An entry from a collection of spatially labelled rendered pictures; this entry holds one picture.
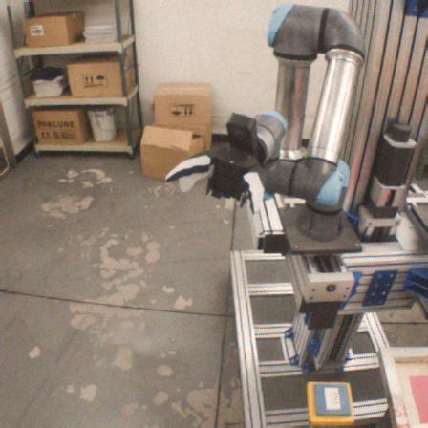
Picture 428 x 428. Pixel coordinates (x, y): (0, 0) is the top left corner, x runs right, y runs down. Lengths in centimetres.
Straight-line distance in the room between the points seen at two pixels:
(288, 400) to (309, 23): 167
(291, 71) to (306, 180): 32
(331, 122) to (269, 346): 155
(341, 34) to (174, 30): 349
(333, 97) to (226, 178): 34
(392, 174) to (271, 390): 124
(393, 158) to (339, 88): 43
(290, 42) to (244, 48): 333
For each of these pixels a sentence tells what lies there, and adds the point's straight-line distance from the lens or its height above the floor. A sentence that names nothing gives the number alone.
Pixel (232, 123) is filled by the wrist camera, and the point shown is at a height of 175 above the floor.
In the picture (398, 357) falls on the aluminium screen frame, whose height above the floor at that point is 99.
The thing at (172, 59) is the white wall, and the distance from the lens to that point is 442.
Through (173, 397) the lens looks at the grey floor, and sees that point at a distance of 225.
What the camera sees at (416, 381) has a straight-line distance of 134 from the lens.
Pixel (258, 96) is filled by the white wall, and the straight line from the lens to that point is 445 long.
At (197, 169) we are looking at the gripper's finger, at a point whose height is 168.
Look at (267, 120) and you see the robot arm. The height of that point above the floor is 169.
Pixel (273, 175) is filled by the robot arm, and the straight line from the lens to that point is 84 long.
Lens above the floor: 199
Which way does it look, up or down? 35 degrees down
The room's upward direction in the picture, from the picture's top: straight up
